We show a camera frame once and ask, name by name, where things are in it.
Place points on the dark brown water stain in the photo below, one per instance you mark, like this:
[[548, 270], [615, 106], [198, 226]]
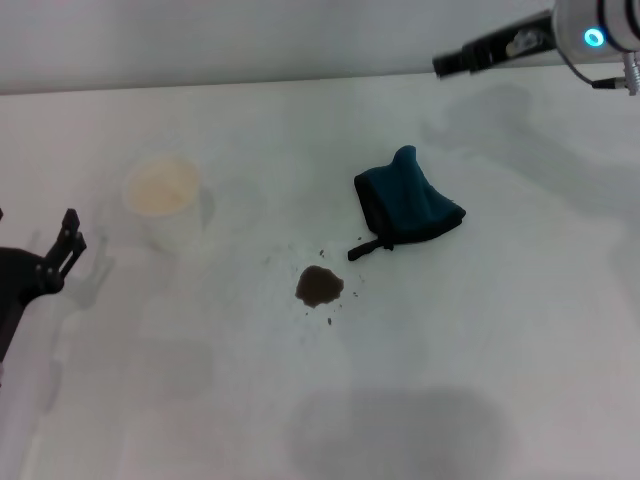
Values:
[[317, 286]]

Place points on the white paper cup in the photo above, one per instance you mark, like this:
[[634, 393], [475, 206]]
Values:
[[165, 200]]

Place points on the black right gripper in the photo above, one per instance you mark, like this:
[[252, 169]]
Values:
[[515, 40]]

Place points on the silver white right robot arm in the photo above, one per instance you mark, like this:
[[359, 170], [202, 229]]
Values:
[[600, 30]]

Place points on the blue rag with black trim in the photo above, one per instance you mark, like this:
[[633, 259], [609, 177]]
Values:
[[407, 200]]

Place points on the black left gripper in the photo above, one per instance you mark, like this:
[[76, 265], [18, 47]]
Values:
[[17, 280]]

